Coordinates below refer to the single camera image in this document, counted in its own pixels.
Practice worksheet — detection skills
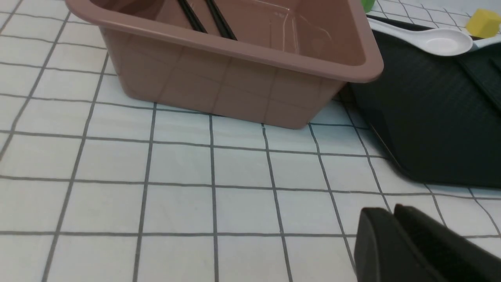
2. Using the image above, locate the black plastic tray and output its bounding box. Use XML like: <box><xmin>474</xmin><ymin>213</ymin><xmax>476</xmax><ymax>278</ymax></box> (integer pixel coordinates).
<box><xmin>343</xmin><ymin>31</ymin><xmax>501</xmax><ymax>189</ymax></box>

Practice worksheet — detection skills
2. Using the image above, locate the white ceramic spoon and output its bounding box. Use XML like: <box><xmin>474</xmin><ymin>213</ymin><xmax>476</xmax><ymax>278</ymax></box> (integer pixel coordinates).
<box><xmin>368</xmin><ymin>18</ymin><xmax>474</xmax><ymax>57</ymax></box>
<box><xmin>471</xmin><ymin>36</ymin><xmax>501</xmax><ymax>50</ymax></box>

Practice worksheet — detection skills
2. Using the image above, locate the pink plastic bin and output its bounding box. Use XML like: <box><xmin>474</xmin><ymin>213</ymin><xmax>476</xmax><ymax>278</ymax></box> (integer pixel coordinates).
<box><xmin>65</xmin><ymin>0</ymin><xmax>384</xmax><ymax>129</ymax></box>

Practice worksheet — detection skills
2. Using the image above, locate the green cube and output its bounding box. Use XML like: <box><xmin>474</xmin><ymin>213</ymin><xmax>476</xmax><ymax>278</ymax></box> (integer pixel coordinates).
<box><xmin>361</xmin><ymin>0</ymin><xmax>377</xmax><ymax>14</ymax></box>

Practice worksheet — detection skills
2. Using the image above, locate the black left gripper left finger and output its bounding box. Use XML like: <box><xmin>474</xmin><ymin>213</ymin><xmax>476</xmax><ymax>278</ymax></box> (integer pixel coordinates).
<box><xmin>354</xmin><ymin>208</ymin><xmax>446</xmax><ymax>282</ymax></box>

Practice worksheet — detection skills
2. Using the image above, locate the black chopstick in bin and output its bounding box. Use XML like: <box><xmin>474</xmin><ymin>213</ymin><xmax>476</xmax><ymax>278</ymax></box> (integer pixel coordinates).
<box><xmin>177</xmin><ymin>0</ymin><xmax>207</xmax><ymax>34</ymax></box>
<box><xmin>205</xmin><ymin>0</ymin><xmax>237</xmax><ymax>41</ymax></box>

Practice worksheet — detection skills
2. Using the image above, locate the yellow cube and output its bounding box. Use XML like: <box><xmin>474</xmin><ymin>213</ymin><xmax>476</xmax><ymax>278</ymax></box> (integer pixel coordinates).
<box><xmin>465</xmin><ymin>9</ymin><xmax>501</xmax><ymax>38</ymax></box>

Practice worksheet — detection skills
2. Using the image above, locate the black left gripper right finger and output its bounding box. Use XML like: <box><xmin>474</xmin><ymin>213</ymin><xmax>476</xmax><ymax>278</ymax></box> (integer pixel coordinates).
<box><xmin>394</xmin><ymin>204</ymin><xmax>501</xmax><ymax>282</ymax></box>

